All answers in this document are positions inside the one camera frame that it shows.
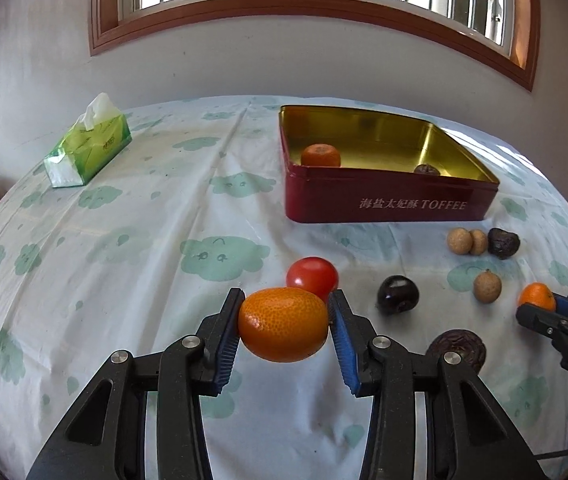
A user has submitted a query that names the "small orange kumquat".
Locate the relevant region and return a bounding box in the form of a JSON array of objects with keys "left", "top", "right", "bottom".
[{"left": 517, "top": 282, "right": 556, "bottom": 312}]

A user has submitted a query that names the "dark round plum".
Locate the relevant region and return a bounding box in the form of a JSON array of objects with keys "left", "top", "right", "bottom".
[{"left": 376, "top": 275, "right": 420, "bottom": 315}]

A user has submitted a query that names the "cloud pattern tablecloth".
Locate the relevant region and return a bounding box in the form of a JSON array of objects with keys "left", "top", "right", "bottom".
[{"left": 0, "top": 96, "right": 568, "bottom": 479}]

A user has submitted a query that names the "dark wrinkled passion fruit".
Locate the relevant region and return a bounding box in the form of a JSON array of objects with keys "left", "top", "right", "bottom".
[{"left": 488, "top": 228, "right": 520, "bottom": 260}]

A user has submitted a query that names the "dark date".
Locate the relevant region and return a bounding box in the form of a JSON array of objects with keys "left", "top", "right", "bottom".
[{"left": 413, "top": 164, "right": 441, "bottom": 176}]

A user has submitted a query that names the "red gold toffee tin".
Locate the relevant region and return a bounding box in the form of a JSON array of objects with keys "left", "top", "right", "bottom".
[{"left": 278, "top": 105, "right": 500, "bottom": 223}]

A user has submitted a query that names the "red cherry tomato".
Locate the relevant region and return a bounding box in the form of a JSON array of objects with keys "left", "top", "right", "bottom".
[{"left": 286, "top": 257, "right": 339, "bottom": 302}]

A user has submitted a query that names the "large dark ridged fruit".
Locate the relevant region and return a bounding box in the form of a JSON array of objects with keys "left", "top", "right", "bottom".
[{"left": 426, "top": 330, "right": 487, "bottom": 373}]

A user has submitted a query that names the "mandarin orange with leaf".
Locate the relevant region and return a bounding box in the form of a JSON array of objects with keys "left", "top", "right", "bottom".
[{"left": 300, "top": 143, "right": 342, "bottom": 167}]

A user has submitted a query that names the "green tissue pack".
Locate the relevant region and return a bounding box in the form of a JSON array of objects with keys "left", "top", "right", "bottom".
[{"left": 43, "top": 92, "right": 132, "bottom": 188}]

